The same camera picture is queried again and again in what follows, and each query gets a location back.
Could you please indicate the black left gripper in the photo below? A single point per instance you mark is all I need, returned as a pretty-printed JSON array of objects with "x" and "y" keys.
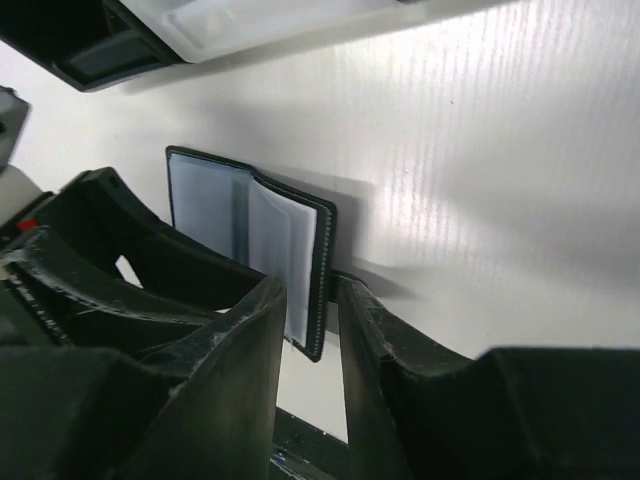
[{"x": 63, "y": 287}]

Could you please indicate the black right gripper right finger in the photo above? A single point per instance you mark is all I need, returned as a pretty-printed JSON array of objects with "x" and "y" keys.
[{"x": 418, "y": 410}]

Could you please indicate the white middle bin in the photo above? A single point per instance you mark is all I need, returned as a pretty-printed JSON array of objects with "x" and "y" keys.
[{"x": 199, "y": 31}]

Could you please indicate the black leather card holder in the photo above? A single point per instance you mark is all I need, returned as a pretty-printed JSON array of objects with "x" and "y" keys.
[{"x": 240, "y": 212}]

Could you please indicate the black left bin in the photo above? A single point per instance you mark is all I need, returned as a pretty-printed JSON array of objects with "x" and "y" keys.
[{"x": 86, "y": 44}]

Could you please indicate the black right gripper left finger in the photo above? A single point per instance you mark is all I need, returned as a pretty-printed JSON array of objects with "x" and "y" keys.
[{"x": 201, "y": 408}]

